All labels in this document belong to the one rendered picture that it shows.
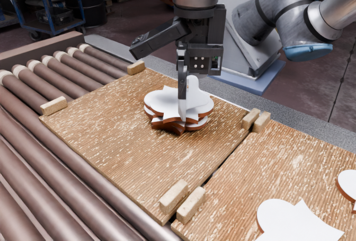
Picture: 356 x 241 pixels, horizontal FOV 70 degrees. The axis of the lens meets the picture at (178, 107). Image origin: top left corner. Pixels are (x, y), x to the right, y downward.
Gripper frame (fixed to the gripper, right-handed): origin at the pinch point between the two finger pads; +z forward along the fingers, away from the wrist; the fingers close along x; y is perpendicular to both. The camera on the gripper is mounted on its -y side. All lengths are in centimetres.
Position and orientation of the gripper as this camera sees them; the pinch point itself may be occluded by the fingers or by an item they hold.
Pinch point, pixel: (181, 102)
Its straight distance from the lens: 54.1
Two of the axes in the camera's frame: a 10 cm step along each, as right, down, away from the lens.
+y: 10.0, 0.3, -0.4
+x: 0.5, -5.9, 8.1
